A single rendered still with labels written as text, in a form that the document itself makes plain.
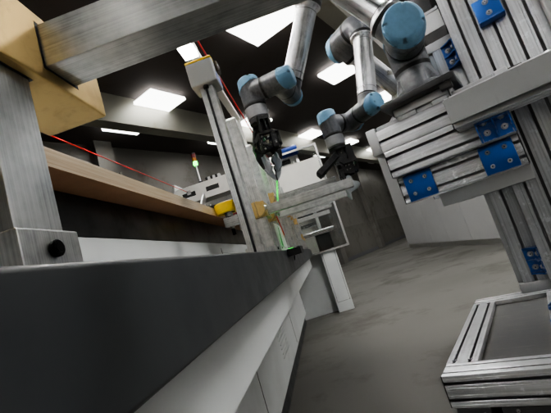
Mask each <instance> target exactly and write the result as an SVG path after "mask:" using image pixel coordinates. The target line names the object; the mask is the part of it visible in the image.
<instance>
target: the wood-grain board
mask: <svg viewBox="0 0 551 413"><path fill-rule="evenodd" d="M43 148H44V152H45V156H46V160H47V163H48V170H49V174H50V177H51V181H52V188H53V190H55V191H58V192H63V193H69V194H74V195H78V196H81V197H89V198H92V199H97V200H100V201H104V202H111V203H115V204H120V205H123V206H128V207H134V208H139V209H143V210H146V211H154V212H157V213H162V214H166V215H169V216H176V217H180V218H185V219H188V220H196V221H199V222H203V223H208V224H211V225H219V226H222V227H225V224H224V221H223V219H225V216H216V212H215V209H214V208H211V207H209V206H205V205H203V204H201V203H198V202H194V201H192V200H189V199H187V198H184V197H181V196H178V195H175V194H174V193H169V192H167V191H165V190H162V189H159V188H156V187H153V186H151V185H149V184H145V183H142V182H140V181H138V180H135V179H131V178H129V177H126V176H124V175H120V174H117V173H116V172H113V171H110V170H107V169H104V168H102V167H99V166H96V165H93V164H90V163H88V162H86V161H81V160H80V159H77V158H74V157H71V156H68V155H66V154H64V153H61V152H57V151H55V150H52V149H50V148H47V147H43Z"/></svg>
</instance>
